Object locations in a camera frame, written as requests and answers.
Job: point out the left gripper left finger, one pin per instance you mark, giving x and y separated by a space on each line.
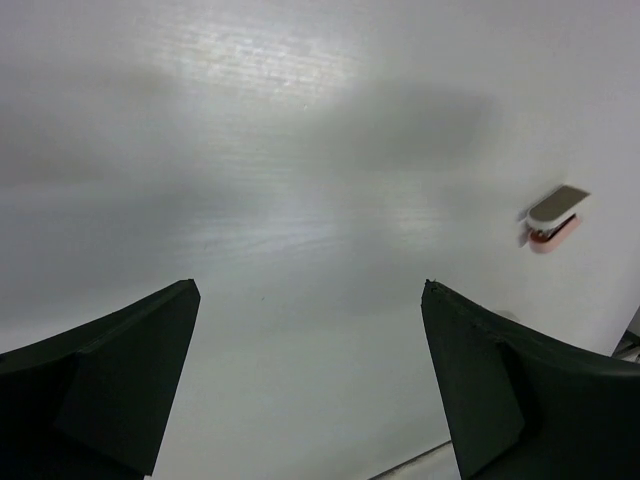
93 402

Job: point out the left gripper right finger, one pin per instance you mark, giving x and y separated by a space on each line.
522 405

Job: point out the pink mini stapler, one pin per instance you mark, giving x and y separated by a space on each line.
549 221

